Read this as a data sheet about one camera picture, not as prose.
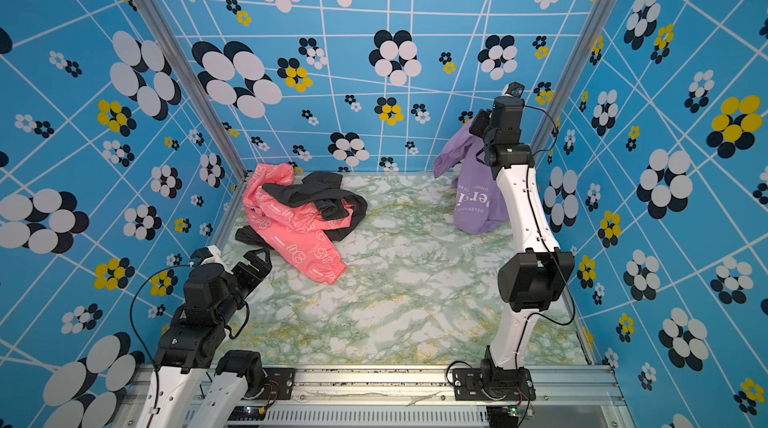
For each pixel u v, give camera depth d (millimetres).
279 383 729
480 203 961
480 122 717
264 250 708
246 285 639
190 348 478
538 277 497
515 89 663
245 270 630
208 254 637
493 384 668
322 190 1027
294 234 932
